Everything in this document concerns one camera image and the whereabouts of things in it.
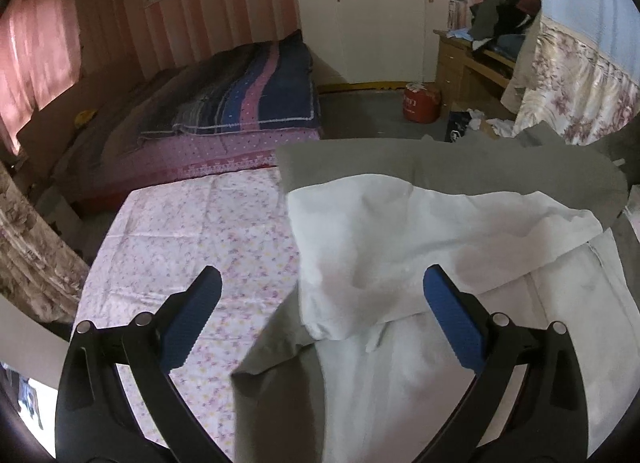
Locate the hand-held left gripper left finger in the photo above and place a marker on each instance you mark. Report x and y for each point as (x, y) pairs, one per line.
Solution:
(192, 313)

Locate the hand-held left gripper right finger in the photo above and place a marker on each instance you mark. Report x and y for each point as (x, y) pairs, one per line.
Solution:
(452, 318)

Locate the grey and white jacket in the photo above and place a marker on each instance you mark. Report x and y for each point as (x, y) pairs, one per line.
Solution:
(400, 223)

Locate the pile of dark clothes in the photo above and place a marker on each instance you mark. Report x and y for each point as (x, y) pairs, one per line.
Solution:
(500, 13)

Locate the pink floral sheet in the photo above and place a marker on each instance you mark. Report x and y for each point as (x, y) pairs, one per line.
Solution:
(175, 243)

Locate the black bag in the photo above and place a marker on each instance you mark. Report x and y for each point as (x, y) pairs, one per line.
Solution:
(459, 127)

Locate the white crumpled cloth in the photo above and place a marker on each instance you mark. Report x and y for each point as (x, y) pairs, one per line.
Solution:
(500, 128)

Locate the red bucket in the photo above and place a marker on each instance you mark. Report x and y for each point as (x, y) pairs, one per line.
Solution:
(421, 103)

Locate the small yellow toy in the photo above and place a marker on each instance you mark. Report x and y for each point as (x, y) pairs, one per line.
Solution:
(85, 117)

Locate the blue pink striped blanket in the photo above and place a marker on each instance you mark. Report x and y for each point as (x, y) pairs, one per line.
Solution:
(280, 88)

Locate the wooden desk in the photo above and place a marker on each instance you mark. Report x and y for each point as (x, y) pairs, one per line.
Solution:
(450, 63)

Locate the white wardrobe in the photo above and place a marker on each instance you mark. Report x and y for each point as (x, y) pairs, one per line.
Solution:
(380, 33)

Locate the pink curtain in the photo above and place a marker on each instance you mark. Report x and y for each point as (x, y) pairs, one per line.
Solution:
(35, 53)

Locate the glass desk lamp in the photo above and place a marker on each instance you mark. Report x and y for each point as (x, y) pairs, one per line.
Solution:
(455, 0)

